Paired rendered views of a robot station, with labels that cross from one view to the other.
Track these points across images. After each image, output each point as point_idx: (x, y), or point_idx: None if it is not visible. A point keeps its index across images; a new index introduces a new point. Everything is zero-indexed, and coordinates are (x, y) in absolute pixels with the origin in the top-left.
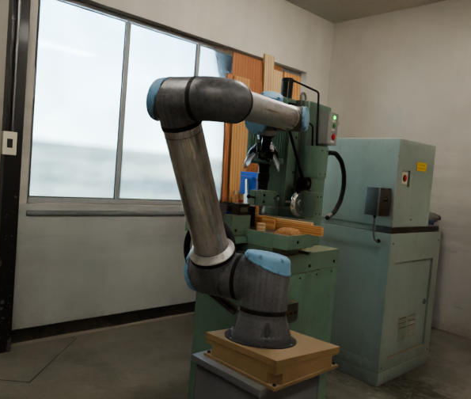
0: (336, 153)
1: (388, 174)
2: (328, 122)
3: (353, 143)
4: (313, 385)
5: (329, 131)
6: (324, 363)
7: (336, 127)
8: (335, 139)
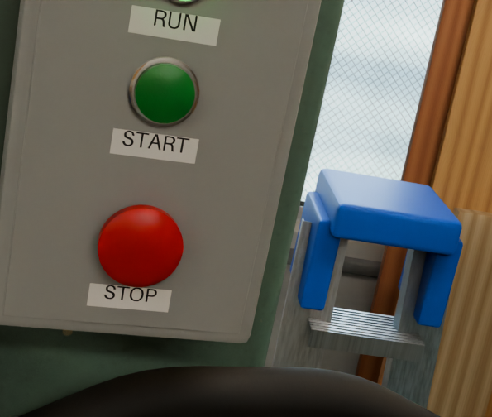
0: (327, 416)
1: None
2: (26, 37)
3: None
4: None
5: (49, 163)
6: None
7: (260, 110)
8: (216, 275)
